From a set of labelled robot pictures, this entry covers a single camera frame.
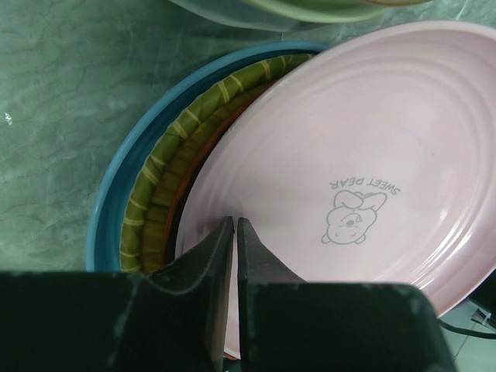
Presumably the woven bamboo plate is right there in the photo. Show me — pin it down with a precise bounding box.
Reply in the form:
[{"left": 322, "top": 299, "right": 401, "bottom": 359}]
[{"left": 119, "top": 53, "right": 313, "bottom": 273}]

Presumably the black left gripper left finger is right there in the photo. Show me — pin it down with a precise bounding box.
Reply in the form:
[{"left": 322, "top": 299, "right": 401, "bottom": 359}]
[{"left": 1, "top": 217, "right": 234, "bottom": 371}]

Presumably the blue plastic plate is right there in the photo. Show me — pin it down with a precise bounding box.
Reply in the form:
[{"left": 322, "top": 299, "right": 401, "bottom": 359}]
[{"left": 85, "top": 40, "right": 329, "bottom": 272}]

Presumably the red-brown scalloped plate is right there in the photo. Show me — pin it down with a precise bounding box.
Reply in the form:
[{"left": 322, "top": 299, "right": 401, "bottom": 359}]
[{"left": 159, "top": 86, "right": 267, "bottom": 268}]

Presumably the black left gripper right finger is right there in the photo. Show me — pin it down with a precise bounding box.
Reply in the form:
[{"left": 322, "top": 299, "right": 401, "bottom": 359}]
[{"left": 237, "top": 218, "right": 455, "bottom": 371}]

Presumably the pink plastic plate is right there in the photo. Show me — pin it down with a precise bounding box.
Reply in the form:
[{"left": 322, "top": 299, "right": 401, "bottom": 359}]
[{"left": 174, "top": 19, "right": 496, "bottom": 361}]

